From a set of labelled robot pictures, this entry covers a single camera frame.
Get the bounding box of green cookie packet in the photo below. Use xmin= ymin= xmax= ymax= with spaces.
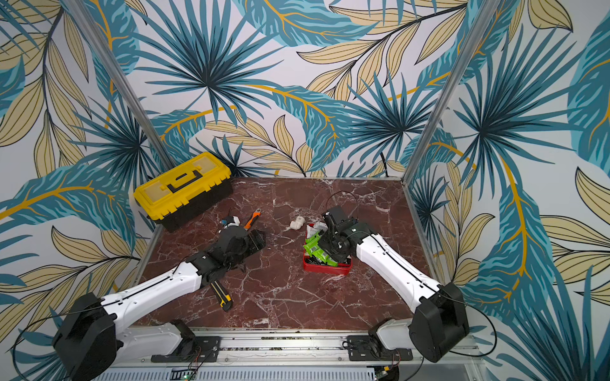
xmin=303 ymin=232 xmax=328 ymax=260
xmin=313 ymin=252 xmax=338 ymax=268

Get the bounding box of white plastic pipe elbow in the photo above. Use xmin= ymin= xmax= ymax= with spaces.
xmin=290 ymin=216 xmax=305 ymax=230

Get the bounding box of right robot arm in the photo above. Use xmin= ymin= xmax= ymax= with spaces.
xmin=319 ymin=211 xmax=470 ymax=363

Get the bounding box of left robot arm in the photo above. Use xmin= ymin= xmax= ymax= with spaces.
xmin=52 ymin=226 xmax=266 ymax=380

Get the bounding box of red storage box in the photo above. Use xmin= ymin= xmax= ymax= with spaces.
xmin=303 ymin=249 xmax=353 ymax=276

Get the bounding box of white cookie packet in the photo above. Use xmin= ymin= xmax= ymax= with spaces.
xmin=306 ymin=222 xmax=328 ymax=239

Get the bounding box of yellow black utility knife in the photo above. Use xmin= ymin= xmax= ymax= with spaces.
xmin=210 ymin=281 xmax=233 ymax=312

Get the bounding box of yellow black toolbox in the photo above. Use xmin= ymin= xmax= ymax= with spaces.
xmin=134 ymin=152 xmax=233 ymax=232

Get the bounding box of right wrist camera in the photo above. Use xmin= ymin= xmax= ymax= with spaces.
xmin=323 ymin=206 xmax=348 ymax=230

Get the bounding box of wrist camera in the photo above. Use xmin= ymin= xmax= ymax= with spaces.
xmin=323 ymin=206 xmax=348 ymax=230
xmin=221 ymin=215 xmax=241 ymax=229

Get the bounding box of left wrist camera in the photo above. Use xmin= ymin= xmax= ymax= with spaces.
xmin=221 ymin=215 xmax=241 ymax=229

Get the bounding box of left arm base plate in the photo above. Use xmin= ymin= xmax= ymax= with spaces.
xmin=151 ymin=336 xmax=222 ymax=363

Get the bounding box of aluminium front rail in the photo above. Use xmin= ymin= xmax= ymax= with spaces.
xmin=98 ymin=329 xmax=491 ymax=380

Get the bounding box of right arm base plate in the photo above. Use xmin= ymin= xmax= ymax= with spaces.
xmin=342 ymin=335 xmax=413 ymax=362

